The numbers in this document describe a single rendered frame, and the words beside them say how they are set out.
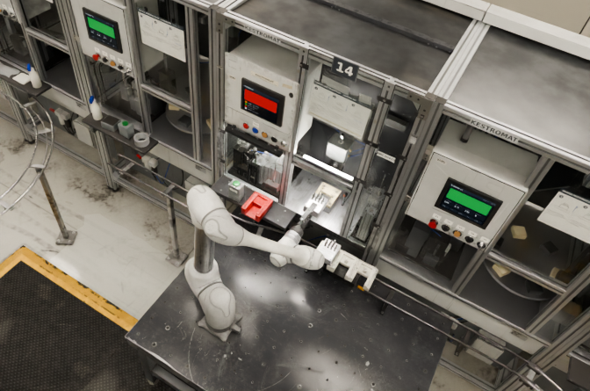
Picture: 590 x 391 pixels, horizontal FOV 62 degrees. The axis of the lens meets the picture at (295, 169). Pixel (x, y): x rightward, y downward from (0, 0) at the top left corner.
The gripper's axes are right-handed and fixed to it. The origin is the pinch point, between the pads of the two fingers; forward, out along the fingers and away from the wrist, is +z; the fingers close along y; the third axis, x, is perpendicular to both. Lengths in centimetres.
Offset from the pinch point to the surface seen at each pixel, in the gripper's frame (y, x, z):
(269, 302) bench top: -34, -2, -46
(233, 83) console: 62, 57, 4
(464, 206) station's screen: 56, -71, 1
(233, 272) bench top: -34, 26, -42
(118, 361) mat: -99, 72, -104
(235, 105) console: 49, 55, 3
